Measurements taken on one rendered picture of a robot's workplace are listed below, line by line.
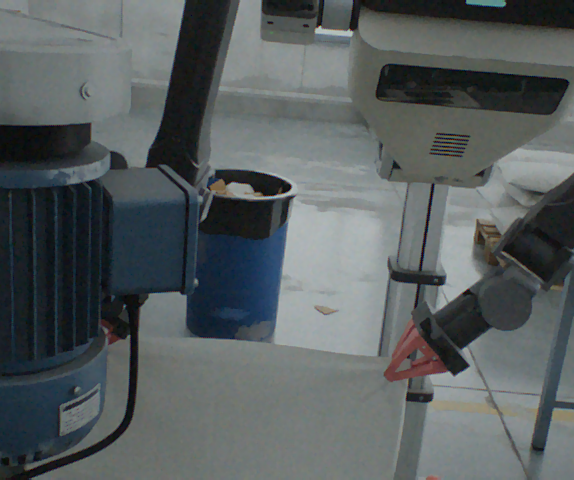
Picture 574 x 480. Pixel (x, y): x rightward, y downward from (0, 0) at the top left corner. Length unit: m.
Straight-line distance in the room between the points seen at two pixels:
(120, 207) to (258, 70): 8.38
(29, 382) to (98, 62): 0.25
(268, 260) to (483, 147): 1.91
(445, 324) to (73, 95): 0.60
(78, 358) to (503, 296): 0.49
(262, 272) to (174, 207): 2.63
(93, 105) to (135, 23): 8.54
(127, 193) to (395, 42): 0.73
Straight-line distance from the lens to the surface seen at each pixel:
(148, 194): 0.64
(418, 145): 1.44
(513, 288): 0.94
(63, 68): 0.56
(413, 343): 1.02
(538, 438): 2.97
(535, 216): 0.99
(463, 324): 1.02
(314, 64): 8.98
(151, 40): 9.10
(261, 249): 3.22
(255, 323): 3.36
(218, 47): 0.84
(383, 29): 1.30
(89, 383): 0.68
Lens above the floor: 1.47
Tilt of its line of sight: 18 degrees down
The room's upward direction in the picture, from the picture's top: 5 degrees clockwise
